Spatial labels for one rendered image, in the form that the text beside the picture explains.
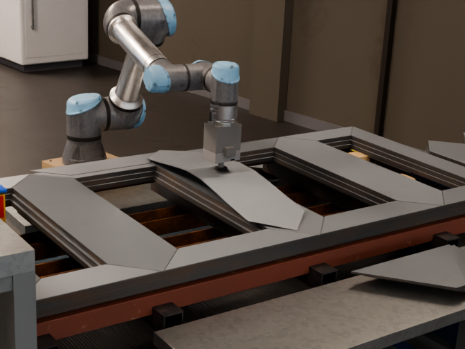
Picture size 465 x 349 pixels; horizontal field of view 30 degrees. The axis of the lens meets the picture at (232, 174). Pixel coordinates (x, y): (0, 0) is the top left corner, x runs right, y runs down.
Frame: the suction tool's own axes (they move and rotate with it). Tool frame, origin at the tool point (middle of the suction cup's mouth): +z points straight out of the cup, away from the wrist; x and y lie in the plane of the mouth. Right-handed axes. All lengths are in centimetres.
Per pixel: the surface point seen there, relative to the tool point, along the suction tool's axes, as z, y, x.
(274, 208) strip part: 1.8, 0.1, -24.8
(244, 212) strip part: 1.7, -8.5, -23.5
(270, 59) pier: 45, 261, 310
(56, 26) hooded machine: 52, 189, 529
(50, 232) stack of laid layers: 6, -53, -4
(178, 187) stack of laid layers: 5.4, -8.1, 9.2
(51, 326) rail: 10, -69, -41
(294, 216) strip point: 2.4, 2.4, -30.4
